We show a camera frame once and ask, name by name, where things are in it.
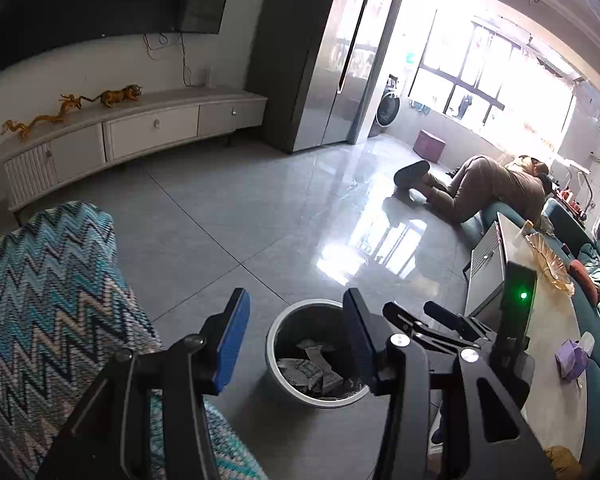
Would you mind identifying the golden dragon figurine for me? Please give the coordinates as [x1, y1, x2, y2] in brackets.
[0, 92, 101, 139]

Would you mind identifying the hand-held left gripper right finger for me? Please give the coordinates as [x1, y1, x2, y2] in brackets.
[342, 287, 551, 480]

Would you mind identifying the black framed window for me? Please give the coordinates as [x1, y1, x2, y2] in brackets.
[407, 7, 588, 133]

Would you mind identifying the zigzag knitted blanket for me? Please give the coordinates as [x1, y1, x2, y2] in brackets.
[0, 201, 268, 480]

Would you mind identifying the purple crumpled bag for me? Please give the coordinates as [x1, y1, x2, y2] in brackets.
[555, 340, 588, 381]

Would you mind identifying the red cushion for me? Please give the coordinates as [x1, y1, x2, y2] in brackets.
[567, 259, 600, 306]

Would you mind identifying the washing machine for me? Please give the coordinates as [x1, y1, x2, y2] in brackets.
[374, 74, 403, 128]

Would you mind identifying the tan cloth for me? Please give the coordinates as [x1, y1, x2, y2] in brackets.
[545, 445, 583, 480]

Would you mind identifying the white television cabinet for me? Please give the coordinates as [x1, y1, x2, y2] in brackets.
[0, 85, 268, 212]

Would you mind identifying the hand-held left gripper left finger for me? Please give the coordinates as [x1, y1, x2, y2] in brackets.
[35, 287, 253, 480]

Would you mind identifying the purple stool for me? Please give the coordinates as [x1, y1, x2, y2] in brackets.
[412, 130, 447, 162]

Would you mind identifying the grey refrigerator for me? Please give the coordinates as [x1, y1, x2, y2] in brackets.
[245, 0, 397, 154]

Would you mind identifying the teal sofa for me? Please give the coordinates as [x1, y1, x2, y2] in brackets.
[462, 197, 600, 461]

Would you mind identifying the amber glass dish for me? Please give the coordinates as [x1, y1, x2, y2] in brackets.
[524, 232, 576, 296]

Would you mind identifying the white marble coffee table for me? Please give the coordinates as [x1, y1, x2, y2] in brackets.
[463, 212, 588, 461]

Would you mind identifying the round white trash bin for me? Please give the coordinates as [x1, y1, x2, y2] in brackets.
[265, 299, 373, 410]

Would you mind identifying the golden tiger figurine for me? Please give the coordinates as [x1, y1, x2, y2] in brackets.
[99, 84, 145, 109]

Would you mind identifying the hanging television cable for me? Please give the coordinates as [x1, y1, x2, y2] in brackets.
[144, 32, 191, 86]

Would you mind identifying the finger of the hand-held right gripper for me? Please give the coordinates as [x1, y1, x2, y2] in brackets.
[382, 301, 433, 336]
[424, 301, 496, 343]

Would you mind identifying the wall-mounted black television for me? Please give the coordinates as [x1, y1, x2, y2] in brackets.
[0, 0, 238, 82]

